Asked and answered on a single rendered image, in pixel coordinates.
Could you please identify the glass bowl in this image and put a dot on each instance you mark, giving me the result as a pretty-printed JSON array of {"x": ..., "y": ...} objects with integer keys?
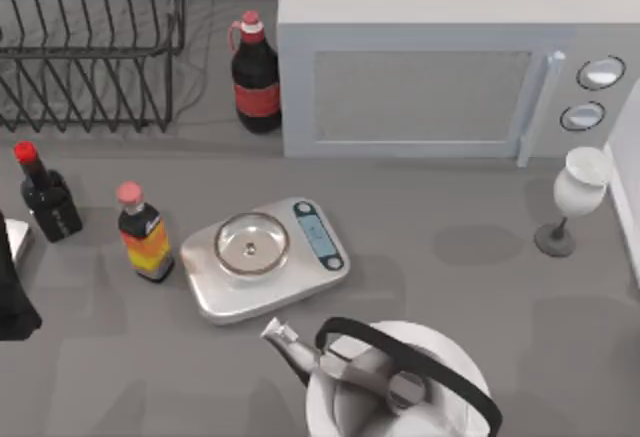
[{"x": 252, "y": 246}]

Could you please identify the microwave door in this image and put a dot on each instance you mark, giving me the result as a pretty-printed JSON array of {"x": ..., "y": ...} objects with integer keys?
[{"x": 300, "y": 87}]

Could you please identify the silver kitchen scale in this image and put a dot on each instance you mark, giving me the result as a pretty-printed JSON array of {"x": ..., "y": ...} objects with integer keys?
[{"x": 235, "y": 297}]

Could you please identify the dark cola bottle red cap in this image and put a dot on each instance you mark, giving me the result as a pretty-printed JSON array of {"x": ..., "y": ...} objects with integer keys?
[{"x": 256, "y": 82}]

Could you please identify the orange label bottle pink cap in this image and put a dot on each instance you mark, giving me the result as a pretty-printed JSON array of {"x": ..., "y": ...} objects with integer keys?
[{"x": 145, "y": 242}]

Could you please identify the white goblet grey foot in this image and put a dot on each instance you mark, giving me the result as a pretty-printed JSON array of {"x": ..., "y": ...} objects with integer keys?
[{"x": 580, "y": 192}]

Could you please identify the dark sauce bottle red cap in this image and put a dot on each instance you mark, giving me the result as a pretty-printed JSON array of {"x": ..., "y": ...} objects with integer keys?
[{"x": 52, "y": 207}]

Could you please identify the small microwave knob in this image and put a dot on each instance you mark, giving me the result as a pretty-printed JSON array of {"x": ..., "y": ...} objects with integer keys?
[{"x": 582, "y": 116}]

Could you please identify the large microwave knob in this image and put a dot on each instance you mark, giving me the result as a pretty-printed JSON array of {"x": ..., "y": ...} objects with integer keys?
[{"x": 600, "y": 73}]

